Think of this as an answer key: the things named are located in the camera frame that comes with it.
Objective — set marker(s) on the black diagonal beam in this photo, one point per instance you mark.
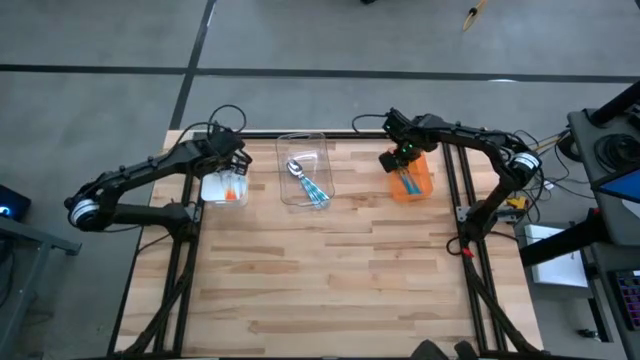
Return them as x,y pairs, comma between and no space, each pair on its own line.
555,247

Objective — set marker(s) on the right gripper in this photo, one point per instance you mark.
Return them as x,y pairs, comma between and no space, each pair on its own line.
405,135

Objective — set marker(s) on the white plastic bin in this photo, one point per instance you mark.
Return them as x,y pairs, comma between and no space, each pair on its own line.
215,192

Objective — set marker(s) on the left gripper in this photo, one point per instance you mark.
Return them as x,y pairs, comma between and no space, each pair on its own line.
225,145

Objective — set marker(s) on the black device blue lights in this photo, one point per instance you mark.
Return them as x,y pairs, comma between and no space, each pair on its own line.
15,205

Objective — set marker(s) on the grey metal stand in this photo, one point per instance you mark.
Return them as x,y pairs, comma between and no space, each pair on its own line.
45,240

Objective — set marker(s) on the orange plastic bin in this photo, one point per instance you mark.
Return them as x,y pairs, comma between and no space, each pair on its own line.
422,185

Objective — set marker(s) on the black equipment cart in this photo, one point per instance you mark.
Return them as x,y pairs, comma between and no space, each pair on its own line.
582,145

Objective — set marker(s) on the small black floor object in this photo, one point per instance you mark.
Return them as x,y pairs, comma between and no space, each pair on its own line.
587,333

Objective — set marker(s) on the blue panel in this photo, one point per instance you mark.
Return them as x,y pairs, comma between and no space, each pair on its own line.
625,187

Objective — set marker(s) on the keypad with coloured keys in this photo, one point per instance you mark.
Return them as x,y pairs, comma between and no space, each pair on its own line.
631,295

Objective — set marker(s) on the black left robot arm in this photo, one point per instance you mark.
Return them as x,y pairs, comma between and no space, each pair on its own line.
135,172

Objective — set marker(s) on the clear plastic bin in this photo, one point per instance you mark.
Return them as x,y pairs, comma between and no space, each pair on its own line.
305,145

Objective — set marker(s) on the white box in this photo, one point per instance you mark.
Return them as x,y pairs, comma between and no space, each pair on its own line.
560,265

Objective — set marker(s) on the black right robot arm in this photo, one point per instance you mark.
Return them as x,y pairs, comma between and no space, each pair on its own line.
490,145

